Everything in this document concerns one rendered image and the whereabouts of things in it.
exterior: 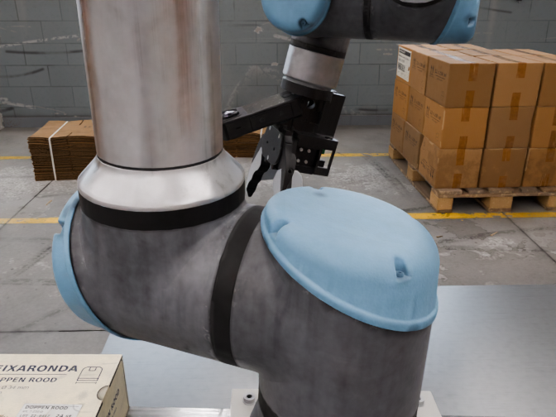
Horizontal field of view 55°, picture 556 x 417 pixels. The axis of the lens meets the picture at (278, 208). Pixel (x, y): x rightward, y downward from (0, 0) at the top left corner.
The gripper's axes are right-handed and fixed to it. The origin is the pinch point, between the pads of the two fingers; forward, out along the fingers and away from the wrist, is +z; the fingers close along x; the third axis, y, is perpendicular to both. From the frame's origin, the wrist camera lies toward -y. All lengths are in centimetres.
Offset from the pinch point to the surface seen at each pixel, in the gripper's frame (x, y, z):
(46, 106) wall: 497, -42, 114
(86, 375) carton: -19.2, -22.3, 12.3
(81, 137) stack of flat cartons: 321, -13, 88
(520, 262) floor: 115, 193, 57
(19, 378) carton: -17.5, -28.7, 14.1
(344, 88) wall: 413, 225, 25
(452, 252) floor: 135, 168, 64
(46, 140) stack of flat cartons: 325, -36, 95
